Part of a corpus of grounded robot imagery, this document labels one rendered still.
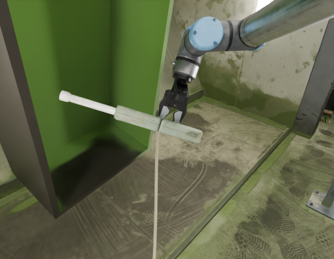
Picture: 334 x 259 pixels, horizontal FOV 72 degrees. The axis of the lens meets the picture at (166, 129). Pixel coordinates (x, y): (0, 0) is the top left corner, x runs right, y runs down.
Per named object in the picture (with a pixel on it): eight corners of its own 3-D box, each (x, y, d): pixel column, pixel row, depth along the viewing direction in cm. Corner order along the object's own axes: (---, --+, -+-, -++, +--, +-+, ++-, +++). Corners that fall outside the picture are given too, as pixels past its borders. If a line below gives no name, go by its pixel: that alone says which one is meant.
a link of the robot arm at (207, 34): (231, 13, 66) (215, 27, 78) (191, 14, 64) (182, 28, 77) (232, 47, 67) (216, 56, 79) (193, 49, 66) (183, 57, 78)
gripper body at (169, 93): (178, 110, 90) (188, 81, 90) (183, 111, 82) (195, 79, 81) (160, 104, 89) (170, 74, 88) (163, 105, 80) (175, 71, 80)
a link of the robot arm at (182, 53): (190, 20, 77) (183, 30, 86) (177, 56, 77) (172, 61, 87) (215, 31, 78) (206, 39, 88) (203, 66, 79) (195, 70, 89)
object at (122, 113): (188, 126, 101) (206, 132, 79) (185, 136, 101) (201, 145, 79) (76, 91, 92) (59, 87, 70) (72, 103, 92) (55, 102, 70)
